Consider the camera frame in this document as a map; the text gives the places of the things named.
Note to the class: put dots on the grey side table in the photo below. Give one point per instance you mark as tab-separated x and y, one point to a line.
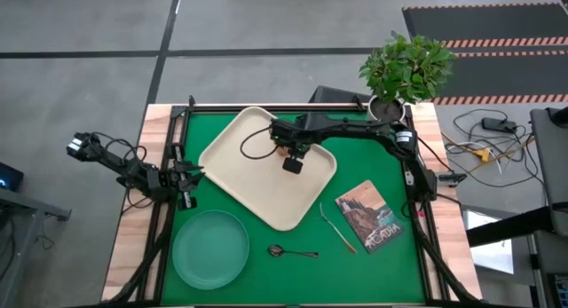
22	219

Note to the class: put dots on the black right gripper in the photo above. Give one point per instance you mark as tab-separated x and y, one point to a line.
290	135

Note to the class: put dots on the yellow power plug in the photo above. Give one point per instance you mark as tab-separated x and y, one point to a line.
482	155

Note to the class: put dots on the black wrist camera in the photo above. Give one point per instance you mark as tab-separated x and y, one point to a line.
293	165
186	202

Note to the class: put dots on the green leafy plant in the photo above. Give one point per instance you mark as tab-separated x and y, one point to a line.
408	68

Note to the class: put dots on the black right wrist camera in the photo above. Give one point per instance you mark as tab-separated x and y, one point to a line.
293	165

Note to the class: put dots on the cream plastic tray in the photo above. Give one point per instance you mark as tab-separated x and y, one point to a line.
248	184

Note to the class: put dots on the black box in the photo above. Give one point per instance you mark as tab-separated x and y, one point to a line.
333	95

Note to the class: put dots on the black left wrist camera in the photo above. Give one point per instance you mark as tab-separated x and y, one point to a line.
186	202

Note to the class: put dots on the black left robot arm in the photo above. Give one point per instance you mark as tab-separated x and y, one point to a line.
120	163

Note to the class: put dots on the black clamp device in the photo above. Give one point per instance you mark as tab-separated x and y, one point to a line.
450	179

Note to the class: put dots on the green table mat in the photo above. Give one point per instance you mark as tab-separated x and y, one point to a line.
310	277

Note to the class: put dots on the white plant pot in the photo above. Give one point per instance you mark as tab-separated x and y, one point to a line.
385	109

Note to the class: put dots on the metal fork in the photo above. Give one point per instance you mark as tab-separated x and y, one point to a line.
336	229

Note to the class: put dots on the black hazard striped floor mat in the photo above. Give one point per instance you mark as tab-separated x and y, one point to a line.
488	21
510	75

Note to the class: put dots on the black power adapter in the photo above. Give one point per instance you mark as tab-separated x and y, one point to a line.
499	124

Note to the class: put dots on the black device with blue light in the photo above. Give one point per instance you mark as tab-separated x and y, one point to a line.
10	177

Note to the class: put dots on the teal round plate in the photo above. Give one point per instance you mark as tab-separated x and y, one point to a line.
210	250

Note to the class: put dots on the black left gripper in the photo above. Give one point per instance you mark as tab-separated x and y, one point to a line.
171	184

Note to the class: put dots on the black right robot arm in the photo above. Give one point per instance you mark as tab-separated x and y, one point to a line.
355	127

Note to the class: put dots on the dark metal spoon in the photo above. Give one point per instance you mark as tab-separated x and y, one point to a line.
276	250

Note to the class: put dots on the Acadia picture notebook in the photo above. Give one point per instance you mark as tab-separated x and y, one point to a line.
368	215

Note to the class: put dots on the grey cart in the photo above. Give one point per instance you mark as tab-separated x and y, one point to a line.
552	166

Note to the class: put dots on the amber faceted cup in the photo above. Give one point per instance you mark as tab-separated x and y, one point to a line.
281	152

